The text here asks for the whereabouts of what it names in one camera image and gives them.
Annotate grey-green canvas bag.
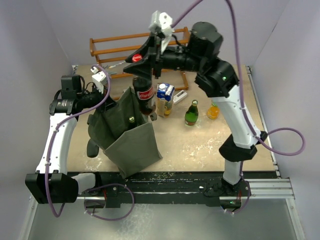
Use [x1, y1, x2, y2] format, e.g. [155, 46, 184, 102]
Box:
[87, 87, 163, 179]

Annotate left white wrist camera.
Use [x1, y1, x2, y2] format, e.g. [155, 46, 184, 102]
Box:
[90, 66, 108, 94]

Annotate orange drink plastic bottle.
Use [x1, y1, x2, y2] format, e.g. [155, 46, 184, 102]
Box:
[206, 101, 220, 120]

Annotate white stapler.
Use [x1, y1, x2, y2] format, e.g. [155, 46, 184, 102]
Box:
[173, 90, 188, 105]

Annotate green glass bottle gold cap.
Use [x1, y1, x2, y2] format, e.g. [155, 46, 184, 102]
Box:
[184, 99, 199, 126]

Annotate green-capped marker pen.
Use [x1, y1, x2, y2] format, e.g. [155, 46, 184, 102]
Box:
[107, 61, 126, 69]

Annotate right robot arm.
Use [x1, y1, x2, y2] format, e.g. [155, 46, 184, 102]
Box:
[124, 21, 267, 196]

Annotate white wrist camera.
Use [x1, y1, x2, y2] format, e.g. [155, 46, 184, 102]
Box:
[90, 66, 108, 94]
[148, 10, 174, 53]

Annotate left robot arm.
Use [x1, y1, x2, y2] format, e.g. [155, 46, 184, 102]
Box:
[25, 71, 111, 204]

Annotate blue orange juice carton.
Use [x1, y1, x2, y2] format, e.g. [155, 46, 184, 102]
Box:
[156, 83, 175, 118]

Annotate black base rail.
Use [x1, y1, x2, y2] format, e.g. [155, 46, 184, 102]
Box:
[67, 170, 251, 208]

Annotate wooden three-tier rack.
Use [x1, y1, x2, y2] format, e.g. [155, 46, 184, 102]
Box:
[89, 26, 190, 91]

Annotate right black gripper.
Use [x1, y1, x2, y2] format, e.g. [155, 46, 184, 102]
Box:
[123, 30, 206, 80]

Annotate green soda bottle yellow label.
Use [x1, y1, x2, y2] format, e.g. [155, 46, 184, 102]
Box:
[128, 116, 140, 130]

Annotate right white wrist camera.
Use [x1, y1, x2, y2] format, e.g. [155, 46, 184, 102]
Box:
[148, 10, 174, 53]

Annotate Coca-Cola glass bottle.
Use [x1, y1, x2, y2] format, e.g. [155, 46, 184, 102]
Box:
[131, 53, 157, 116]

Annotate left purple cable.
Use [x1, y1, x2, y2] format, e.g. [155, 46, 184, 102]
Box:
[44, 64, 111, 218]

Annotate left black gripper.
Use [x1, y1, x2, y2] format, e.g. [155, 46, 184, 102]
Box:
[77, 83, 119, 114]

